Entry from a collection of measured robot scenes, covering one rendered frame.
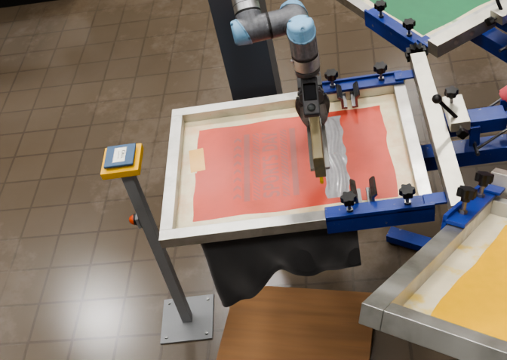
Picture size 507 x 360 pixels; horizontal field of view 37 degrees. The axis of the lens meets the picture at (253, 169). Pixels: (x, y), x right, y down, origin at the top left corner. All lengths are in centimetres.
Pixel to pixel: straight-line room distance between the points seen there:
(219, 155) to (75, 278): 135
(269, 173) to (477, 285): 100
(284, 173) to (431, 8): 96
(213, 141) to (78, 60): 248
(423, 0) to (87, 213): 191
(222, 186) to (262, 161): 15
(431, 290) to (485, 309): 10
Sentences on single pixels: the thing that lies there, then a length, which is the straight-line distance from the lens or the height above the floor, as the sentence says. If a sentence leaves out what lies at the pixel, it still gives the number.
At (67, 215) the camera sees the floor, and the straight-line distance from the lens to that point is 384.
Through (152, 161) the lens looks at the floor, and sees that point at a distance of 393.
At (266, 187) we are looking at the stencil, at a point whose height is 96.
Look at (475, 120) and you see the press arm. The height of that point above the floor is 104.
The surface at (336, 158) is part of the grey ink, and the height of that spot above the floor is 96.
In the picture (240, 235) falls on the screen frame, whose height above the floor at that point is 97.
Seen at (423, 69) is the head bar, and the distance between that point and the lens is 249.
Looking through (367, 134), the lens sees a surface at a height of 96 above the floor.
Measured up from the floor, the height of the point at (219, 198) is 96.
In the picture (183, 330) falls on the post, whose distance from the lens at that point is 319.
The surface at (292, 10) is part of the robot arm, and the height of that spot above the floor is 142.
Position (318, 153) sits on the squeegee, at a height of 114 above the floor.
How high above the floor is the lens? 258
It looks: 44 degrees down
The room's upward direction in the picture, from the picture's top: 14 degrees counter-clockwise
